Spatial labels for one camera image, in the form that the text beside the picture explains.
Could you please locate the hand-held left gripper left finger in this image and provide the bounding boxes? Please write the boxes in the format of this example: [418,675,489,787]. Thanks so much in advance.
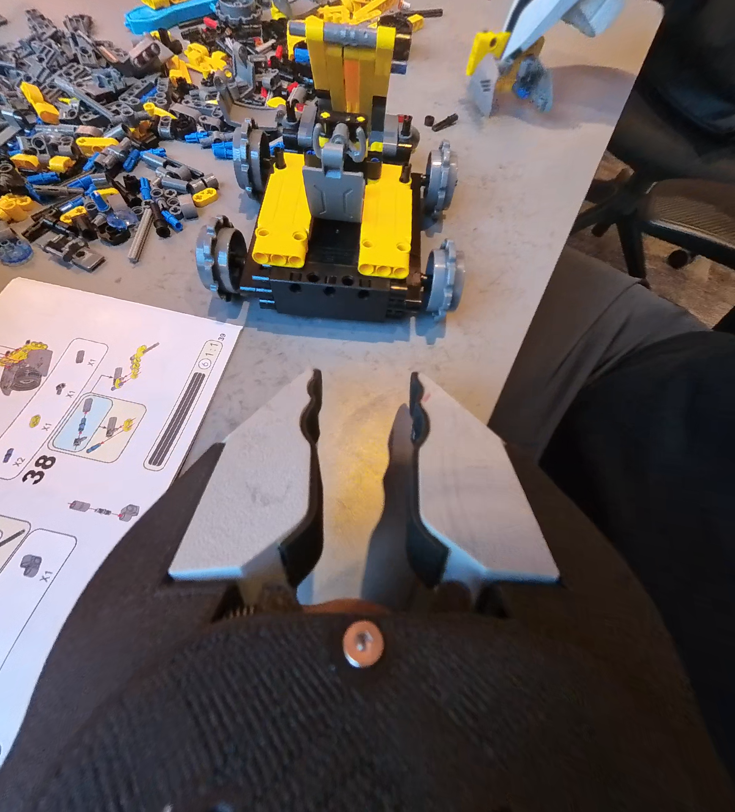
[168,368,325,590]

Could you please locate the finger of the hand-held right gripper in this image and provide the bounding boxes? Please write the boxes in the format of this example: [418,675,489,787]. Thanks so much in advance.
[497,0,536,59]
[513,0,574,58]

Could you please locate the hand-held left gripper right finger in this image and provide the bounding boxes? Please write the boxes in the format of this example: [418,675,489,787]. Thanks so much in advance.
[407,371,562,590]

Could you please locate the yellow frame brick with pins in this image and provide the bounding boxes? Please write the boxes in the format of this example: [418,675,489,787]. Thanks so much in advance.
[465,30,546,80]

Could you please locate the grey and yellow brick assembly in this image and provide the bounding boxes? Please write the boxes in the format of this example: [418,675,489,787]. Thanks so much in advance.
[465,54,555,118]

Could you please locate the yellow black brick vehicle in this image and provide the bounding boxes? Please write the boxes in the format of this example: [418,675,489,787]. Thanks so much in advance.
[196,14,466,324]

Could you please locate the pile of grey bricks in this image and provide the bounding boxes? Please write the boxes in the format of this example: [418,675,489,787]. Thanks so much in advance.
[0,0,444,274]

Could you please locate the grey desk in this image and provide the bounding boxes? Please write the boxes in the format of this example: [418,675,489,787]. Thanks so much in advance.
[0,0,665,600]

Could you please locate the white instruction booklet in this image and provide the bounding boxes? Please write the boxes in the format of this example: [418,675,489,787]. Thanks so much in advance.
[0,277,244,780]

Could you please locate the person's grey trousers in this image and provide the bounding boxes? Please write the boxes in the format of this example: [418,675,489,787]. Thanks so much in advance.
[488,244,711,470]

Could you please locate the grey toothed wheel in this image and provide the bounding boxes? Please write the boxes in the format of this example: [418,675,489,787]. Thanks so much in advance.
[215,0,267,26]

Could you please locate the blue brick separator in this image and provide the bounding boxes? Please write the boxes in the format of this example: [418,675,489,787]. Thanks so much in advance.
[123,0,219,38]

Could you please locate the pile of grey track links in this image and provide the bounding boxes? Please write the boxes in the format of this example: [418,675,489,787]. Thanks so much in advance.
[0,0,178,147]

